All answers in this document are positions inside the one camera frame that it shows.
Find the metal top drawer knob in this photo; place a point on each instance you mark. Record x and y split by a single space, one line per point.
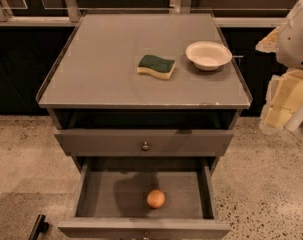
145 146

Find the grey drawer cabinet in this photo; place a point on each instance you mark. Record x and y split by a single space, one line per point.
95 85

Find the green yellow sponge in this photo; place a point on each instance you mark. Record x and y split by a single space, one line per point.
156 66

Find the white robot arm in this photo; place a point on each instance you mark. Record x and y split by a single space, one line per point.
290 40

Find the grey open middle drawer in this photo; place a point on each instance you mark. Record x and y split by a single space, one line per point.
111 201

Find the white post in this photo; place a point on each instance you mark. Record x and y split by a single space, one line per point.
296 120

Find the metal middle drawer knob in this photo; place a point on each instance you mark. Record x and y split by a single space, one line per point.
145 236

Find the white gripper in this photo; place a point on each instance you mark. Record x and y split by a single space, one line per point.
295 43

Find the metal drawer knob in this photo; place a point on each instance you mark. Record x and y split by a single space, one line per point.
145 146
145 236

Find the metal railing frame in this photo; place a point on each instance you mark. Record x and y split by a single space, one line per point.
224 13

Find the grey top drawer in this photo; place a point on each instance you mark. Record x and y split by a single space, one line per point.
128 143

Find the white bowl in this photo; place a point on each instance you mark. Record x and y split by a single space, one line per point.
208 56

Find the orange fruit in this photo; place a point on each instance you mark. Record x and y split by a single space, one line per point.
155 198

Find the black handle object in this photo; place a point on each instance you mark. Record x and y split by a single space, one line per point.
40 226

